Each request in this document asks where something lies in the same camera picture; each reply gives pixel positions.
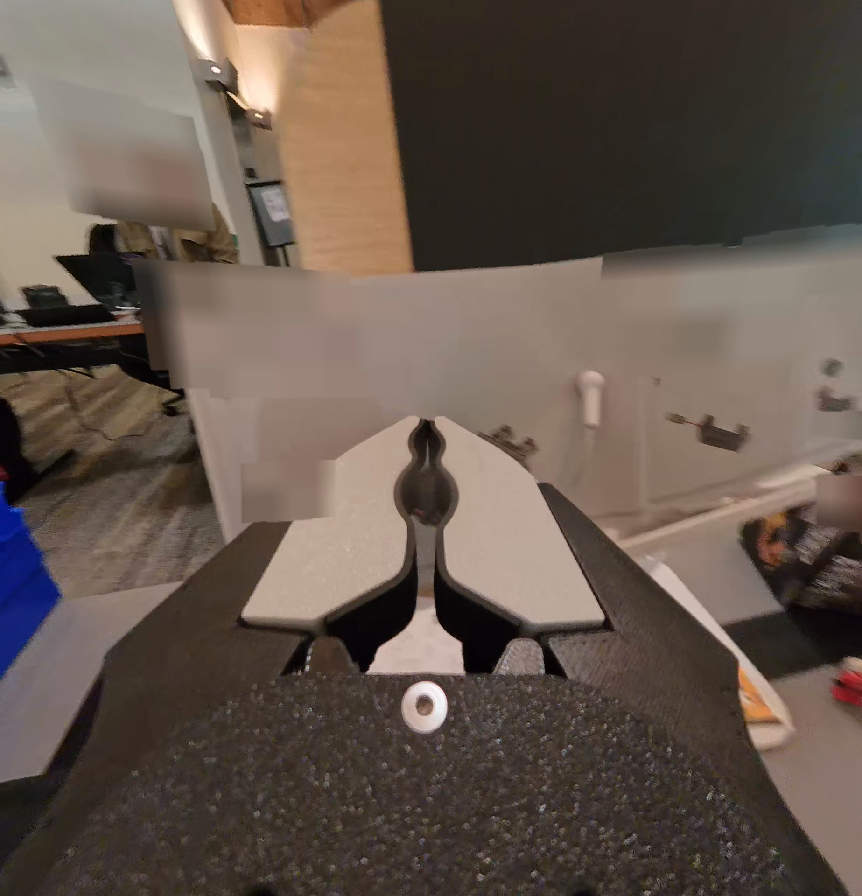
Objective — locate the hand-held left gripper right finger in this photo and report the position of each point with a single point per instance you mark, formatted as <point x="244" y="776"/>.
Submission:
<point x="522" y="553"/>

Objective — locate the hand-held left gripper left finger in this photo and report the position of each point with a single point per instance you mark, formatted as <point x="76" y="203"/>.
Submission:
<point x="347" y="553"/>

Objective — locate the instruction booklet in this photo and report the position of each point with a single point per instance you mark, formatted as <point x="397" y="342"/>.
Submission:
<point x="543" y="336"/>

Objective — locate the grey desk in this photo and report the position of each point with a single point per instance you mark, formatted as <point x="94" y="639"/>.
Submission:
<point x="823" y="784"/>

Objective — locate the white book stand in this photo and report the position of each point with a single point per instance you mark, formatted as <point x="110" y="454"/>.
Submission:
<point x="704" y="532"/>

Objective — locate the toy set box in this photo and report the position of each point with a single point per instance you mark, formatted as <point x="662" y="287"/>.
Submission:
<point x="795" y="560"/>

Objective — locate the orange sticker sheet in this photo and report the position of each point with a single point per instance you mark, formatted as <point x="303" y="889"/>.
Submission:
<point x="756" y="693"/>

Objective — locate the small blue plastic bin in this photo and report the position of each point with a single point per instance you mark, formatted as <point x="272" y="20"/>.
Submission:
<point x="11" y="595"/>

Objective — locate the red toy minifigure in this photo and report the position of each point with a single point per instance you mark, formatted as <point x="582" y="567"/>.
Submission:
<point x="854" y="686"/>

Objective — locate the wooden office table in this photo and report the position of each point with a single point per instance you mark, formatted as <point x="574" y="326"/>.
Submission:
<point x="53" y="332"/>

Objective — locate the dark panel with wooden edge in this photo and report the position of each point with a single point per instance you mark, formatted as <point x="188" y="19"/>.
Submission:
<point x="613" y="126"/>

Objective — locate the wall mounted tablet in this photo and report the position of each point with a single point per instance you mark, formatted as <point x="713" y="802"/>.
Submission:
<point x="271" y="213"/>

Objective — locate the grey wall lamp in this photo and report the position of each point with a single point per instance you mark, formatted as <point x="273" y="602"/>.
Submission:
<point x="222" y="73"/>
<point x="259" y="119"/>

